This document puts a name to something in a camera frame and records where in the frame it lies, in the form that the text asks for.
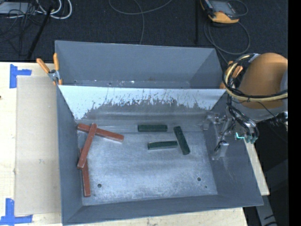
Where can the grey metal bin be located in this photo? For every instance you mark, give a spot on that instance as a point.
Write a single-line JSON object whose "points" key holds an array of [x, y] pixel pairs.
{"points": [[145, 173]]}

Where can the red-brown flat block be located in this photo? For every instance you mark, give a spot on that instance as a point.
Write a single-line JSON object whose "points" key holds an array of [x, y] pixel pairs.
{"points": [[86, 182], [110, 135], [87, 145]]}

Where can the dark green flat block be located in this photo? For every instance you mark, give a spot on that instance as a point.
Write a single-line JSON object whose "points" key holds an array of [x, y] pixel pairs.
{"points": [[162, 145], [181, 140], [152, 128]]}

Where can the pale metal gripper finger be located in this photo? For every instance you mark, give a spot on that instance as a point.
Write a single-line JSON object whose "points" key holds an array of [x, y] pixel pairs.
{"points": [[211, 121], [221, 149]]}

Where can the pale cardboard board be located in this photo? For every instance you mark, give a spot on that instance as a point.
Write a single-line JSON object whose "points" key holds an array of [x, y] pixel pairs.
{"points": [[37, 149]]}

